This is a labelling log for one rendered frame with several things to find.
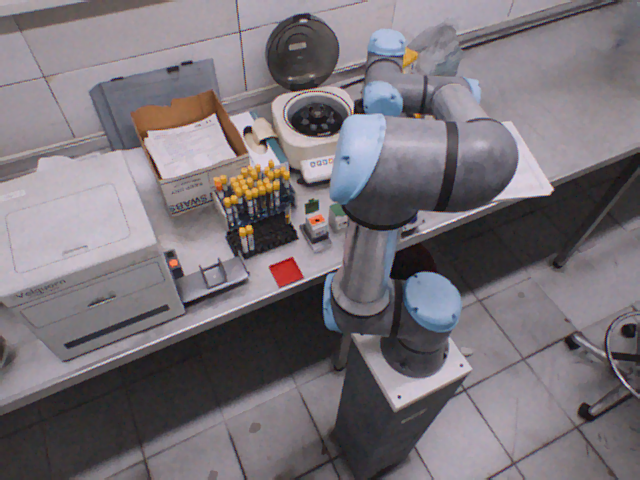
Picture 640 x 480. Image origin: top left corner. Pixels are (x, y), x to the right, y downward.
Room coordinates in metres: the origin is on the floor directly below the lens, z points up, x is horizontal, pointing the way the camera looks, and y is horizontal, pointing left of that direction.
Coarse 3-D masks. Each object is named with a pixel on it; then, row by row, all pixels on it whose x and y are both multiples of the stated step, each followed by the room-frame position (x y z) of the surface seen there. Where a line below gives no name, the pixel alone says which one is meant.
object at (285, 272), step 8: (280, 264) 0.68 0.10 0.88; (288, 264) 0.69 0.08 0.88; (296, 264) 0.68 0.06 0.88; (272, 272) 0.65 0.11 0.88; (280, 272) 0.66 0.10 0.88; (288, 272) 0.66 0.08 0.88; (296, 272) 0.66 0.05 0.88; (280, 280) 0.64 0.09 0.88; (288, 280) 0.64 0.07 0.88; (296, 280) 0.64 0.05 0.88
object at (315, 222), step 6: (306, 216) 0.79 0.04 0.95; (312, 216) 0.79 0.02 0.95; (318, 216) 0.79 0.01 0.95; (306, 222) 0.78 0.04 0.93; (312, 222) 0.77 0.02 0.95; (318, 222) 0.77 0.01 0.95; (324, 222) 0.77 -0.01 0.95; (312, 228) 0.75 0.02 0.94; (318, 228) 0.76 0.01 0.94; (324, 228) 0.76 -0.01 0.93; (312, 234) 0.75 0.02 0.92; (318, 234) 0.76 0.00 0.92
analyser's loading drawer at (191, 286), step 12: (240, 252) 0.68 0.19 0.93; (216, 264) 0.64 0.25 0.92; (228, 264) 0.65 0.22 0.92; (240, 264) 0.65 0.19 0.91; (192, 276) 0.61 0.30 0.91; (204, 276) 0.59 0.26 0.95; (216, 276) 0.62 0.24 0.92; (228, 276) 0.62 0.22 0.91; (240, 276) 0.62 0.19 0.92; (180, 288) 0.58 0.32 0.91; (192, 288) 0.58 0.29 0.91; (204, 288) 0.58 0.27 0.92; (216, 288) 0.58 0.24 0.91
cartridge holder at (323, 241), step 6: (300, 228) 0.80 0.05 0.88; (306, 228) 0.78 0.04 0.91; (306, 234) 0.77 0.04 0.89; (324, 234) 0.76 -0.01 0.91; (312, 240) 0.74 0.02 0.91; (318, 240) 0.75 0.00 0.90; (324, 240) 0.76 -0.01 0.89; (330, 240) 0.76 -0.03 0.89; (312, 246) 0.74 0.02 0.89; (318, 246) 0.74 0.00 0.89; (324, 246) 0.74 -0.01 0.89
